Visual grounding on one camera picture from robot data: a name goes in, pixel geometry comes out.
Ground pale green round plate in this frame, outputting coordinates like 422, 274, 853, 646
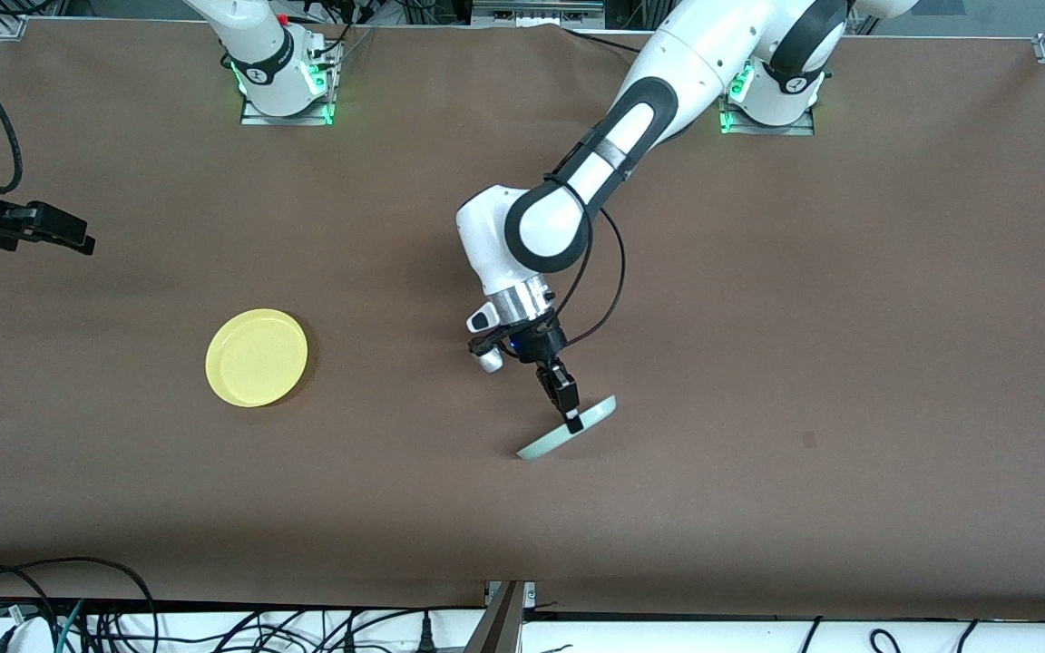
516, 394, 620, 462

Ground yellow round plate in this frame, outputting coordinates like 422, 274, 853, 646
205, 308, 309, 408

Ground aluminium profile strut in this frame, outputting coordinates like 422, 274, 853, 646
463, 580, 529, 653

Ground brown table cover sheet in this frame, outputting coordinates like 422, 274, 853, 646
0, 18, 1045, 623

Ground grey power strip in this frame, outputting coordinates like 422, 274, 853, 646
472, 0, 606, 24

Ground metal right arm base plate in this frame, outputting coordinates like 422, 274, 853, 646
240, 41, 343, 127

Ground white board with cables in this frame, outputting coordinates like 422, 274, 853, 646
0, 608, 1045, 653

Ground long black cable across cover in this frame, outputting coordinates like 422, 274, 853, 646
562, 25, 643, 55

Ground large looping black cable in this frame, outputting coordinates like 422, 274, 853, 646
0, 556, 159, 653

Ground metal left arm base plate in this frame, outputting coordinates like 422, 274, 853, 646
718, 86, 816, 137

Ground green cable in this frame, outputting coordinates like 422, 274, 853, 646
57, 599, 87, 653

